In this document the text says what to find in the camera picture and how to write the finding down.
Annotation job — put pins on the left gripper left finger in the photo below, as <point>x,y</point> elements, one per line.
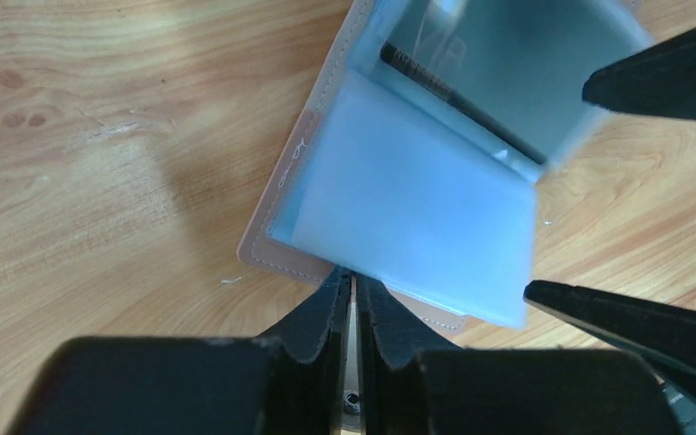
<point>286,380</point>

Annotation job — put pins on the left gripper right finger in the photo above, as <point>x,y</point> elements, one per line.
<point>414,381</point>

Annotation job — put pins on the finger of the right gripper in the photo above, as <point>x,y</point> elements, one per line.
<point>663,335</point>
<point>659,81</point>

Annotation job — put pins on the pink leather card holder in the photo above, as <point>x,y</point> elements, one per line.
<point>382,177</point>

